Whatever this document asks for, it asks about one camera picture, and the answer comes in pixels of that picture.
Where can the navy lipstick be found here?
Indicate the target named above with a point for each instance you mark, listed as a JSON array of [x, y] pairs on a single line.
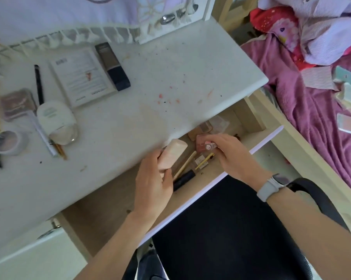
[[184, 180]]

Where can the lilac cartoon cloth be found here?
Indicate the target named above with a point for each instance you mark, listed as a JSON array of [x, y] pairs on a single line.
[[47, 14]]

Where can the red pink patterned garment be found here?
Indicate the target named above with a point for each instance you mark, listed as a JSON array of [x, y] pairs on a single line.
[[268, 20]]

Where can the person's right hand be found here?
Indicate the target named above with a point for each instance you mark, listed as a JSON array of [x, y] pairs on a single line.
[[239, 163]]

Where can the wooden bed frame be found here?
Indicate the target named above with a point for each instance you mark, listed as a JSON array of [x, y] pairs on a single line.
[[303, 160]]

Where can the small red blush palette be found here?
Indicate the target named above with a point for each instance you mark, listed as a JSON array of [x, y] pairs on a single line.
[[18, 104]]

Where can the cream gold tube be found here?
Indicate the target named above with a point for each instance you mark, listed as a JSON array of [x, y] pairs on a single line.
[[185, 166]]

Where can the person's blue jeans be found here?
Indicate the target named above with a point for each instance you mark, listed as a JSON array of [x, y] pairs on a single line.
[[146, 268]]

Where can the person's right forearm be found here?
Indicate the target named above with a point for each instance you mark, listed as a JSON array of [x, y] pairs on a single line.
[[315, 227]]

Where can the white table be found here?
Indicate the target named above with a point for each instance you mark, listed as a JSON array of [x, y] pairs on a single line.
[[178, 69]]

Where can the small brown bottle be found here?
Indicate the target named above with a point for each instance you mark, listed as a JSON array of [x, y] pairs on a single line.
[[209, 146]]

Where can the dark foundation box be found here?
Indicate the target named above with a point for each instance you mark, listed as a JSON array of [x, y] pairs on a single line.
[[114, 69]]

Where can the black office chair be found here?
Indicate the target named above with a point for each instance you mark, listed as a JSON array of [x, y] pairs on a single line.
[[222, 230]]

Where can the pink four-pan eyeshadow palette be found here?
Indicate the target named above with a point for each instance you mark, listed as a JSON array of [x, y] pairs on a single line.
[[197, 131]]

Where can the white smartwatch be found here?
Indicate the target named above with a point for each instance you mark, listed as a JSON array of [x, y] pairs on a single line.
[[267, 188]]

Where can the round white powder compact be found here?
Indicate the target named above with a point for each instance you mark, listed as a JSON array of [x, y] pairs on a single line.
[[9, 142]]

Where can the small clear square compact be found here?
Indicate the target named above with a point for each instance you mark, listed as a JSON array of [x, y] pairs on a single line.
[[198, 160]]

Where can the lilac clothing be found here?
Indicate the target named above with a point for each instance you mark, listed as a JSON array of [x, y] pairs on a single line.
[[327, 32]]

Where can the person's left hand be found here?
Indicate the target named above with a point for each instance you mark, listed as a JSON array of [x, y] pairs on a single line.
[[152, 189]]

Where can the magenta bed sheet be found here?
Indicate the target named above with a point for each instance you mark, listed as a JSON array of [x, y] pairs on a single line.
[[309, 113]]

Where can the paper instruction sheet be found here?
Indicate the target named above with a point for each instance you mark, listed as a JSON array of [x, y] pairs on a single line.
[[79, 78]]

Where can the black pen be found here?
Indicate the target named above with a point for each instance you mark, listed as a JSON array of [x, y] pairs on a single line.
[[39, 84]]

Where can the white oval compact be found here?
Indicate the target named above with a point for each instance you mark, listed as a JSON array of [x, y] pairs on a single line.
[[54, 116]]

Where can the person's left forearm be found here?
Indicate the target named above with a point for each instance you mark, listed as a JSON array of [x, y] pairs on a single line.
[[117, 250]]

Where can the wooden drawer lilac front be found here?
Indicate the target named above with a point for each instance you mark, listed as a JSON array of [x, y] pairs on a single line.
[[105, 209]]

